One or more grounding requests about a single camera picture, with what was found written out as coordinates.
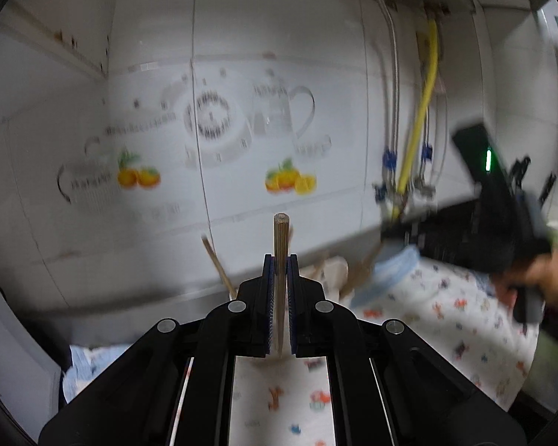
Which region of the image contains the beige plastic chopstick holder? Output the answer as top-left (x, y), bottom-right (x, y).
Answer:
top-left (302, 259), bottom-right (350, 303)

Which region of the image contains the long brown chopstick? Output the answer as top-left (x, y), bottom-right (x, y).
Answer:
top-left (201, 236), bottom-right (237, 299)
top-left (273, 213), bottom-right (292, 359)
top-left (341, 240), bottom-right (387, 300)

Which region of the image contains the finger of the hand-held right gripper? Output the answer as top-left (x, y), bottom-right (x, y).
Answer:
top-left (380, 199), bottom-right (476, 266)

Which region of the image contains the orange fruit wall sticker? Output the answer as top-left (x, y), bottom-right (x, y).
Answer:
top-left (116, 149), bottom-right (162, 191)
top-left (265, 158), bottom-right (318, 196)

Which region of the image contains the yellow gas hose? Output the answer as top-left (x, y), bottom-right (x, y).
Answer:
top-left (390, 17), bottom-right (440, 221)

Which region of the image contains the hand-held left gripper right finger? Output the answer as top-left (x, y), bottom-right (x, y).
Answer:
top-left (288, 255), bottom-right (527, 446)

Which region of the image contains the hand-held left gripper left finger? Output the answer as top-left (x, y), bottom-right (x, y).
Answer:
top-left (40, 255), bottom-right (275, 446)

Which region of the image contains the person's right hand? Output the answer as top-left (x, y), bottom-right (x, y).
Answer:
top-left (506, 245), bottom-right (558, 308)

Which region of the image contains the printed blanket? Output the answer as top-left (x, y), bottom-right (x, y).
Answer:
top-left (63, 247), bottom-right (542, 446)

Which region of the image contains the white microwave oven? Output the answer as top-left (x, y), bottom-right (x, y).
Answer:
top-left (0, 276), bottom-right (62, 423)

